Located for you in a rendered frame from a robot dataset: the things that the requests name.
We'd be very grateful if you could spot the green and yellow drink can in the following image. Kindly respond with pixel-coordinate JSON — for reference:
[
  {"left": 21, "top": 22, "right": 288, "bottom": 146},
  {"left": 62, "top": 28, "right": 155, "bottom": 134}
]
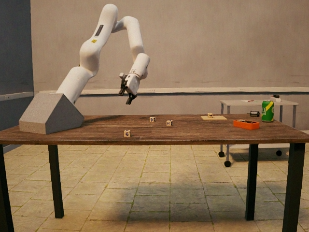
[{"left": 262, "top": 100, "right": 274, "bottom": 123}]

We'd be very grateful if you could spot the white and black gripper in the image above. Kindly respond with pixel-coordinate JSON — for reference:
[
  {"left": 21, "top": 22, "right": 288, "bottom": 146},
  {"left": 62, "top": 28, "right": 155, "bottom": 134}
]
[{"left": 118, "top": 73, "right": 140, "bottom": 105}]

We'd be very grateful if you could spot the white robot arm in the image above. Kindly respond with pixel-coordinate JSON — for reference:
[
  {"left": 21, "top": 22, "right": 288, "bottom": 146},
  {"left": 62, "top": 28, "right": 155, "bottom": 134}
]
[{"left": 56, "top": 4, "right": 150, "bottom": 104}]

